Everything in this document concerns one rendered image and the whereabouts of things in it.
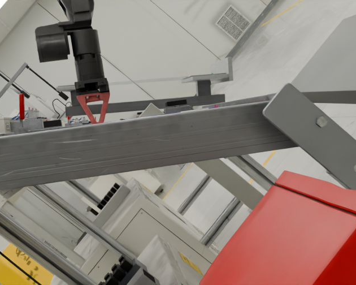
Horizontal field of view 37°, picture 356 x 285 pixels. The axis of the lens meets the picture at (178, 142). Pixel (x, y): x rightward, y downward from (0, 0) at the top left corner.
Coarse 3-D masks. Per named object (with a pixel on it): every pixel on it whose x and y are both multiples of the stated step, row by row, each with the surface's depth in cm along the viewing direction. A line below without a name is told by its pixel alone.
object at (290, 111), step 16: (288, 96) 62; (304, 96) 62; (272, 112) 62; (288, 112) 62; (304, 112) 62; (320, 112) 62; (288, 128) 62; (304, 128) 62; (320, 128) 62; (336, 128) 63; (304, 144) 62; (320, 144) 63; (336, 144) 63; (352, 144) 63; (320, 160) 63; (336, 160) 63; (352, 160) 63; (336, 176) 63; (352, 176) 63; (112, 272) 117; (128, 272) 115; (144, 272) 102
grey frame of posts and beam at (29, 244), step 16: (240, 160) 138; (256, 176) 138; (272, 176) 139; (0, 224) 132; (16, 224) 132; (16, 240) 131; (32, 240) 132; (32, 256) 132; (48, 256) 132; (64, 272) 134
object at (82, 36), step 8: (64, 32) 109; (72, 32) 109; (80, 32) 108; (88, 32) 109; (96, 32) 110; (72, 40) 110; (80, 40) 108; (88, 40) 109; (96, 40) 110; (72, 48) 110; (80, 48) 109; (88, 48) 109; (96, 48) 110
